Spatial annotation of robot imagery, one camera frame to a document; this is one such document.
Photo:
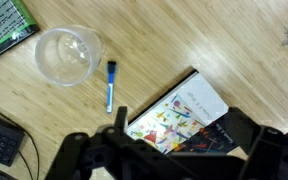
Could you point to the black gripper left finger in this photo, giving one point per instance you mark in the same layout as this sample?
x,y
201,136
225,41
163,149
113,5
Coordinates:
x,y
84,146

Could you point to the black computer keyboard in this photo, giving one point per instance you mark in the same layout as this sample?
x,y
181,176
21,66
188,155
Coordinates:
x,y
0,140

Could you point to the clear wine glass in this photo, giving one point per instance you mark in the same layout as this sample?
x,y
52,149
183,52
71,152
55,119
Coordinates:
x,y
67,56

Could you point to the blue white marker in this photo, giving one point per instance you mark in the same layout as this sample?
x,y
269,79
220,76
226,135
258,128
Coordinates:
x,y
110,86

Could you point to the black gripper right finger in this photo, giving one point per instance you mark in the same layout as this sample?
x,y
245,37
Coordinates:
x,y
270,153

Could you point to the green black hardcover book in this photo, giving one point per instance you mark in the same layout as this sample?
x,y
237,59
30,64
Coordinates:
x,y
4,26

